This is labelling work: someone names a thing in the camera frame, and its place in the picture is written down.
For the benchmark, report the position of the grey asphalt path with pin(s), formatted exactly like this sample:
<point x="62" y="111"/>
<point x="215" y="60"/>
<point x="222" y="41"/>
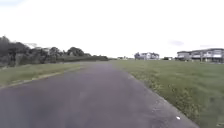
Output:
<point x="83" y="100"/>

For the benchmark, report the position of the row of trees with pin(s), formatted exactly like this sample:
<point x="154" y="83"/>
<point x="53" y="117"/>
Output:
<point x="33" y="55"/>

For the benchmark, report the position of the grass strip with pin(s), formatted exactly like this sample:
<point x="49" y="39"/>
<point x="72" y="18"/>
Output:
<point x="26" y="71"/>

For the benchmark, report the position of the grass field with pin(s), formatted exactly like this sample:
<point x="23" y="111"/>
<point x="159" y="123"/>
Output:
<point x="180" y="83"/>

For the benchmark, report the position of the long pale building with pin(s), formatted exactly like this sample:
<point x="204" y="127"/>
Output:
<point x="201" y="55"/>

